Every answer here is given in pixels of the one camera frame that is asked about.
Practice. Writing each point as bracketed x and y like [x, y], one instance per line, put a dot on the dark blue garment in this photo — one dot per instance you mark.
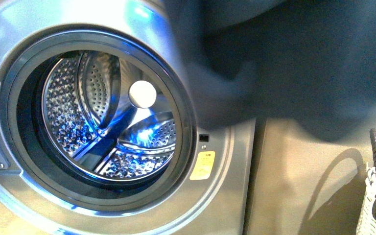
[313, 61]

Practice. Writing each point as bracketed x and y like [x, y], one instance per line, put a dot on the grey front-load washing machine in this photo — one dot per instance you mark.
[39, 186]

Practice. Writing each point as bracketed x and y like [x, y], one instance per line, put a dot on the orange warning sticker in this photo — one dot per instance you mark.
[203, 166]

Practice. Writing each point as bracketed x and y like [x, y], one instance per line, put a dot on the stainless steel perforated drum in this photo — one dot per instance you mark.
[107, 117]

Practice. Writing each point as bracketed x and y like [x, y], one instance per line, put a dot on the white woven laundry basket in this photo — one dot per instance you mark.
[366, 223]

